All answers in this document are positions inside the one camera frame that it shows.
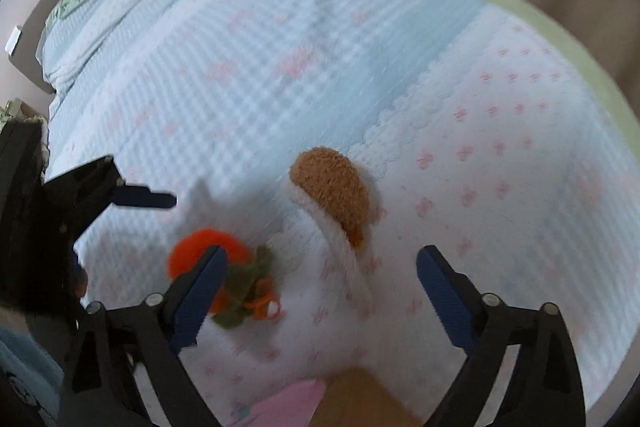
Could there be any orange pompom with leaves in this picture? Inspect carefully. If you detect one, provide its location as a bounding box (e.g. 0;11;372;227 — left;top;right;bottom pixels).
167;229;282;329

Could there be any light blue floral bedspread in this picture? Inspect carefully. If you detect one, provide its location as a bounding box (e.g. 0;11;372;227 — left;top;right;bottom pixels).
36;0;639;425

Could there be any pink patterned cardboard box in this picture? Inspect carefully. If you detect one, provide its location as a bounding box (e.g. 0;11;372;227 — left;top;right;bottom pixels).
232;365;426;427

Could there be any brown and white sock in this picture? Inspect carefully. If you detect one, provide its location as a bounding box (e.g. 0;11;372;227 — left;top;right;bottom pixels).
285;146;386;308

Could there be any green bed sheet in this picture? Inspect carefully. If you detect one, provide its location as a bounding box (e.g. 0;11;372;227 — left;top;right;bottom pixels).
487;0;639;154

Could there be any white wall outlet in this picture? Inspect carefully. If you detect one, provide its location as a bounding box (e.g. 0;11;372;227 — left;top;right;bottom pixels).
4;26;22;56

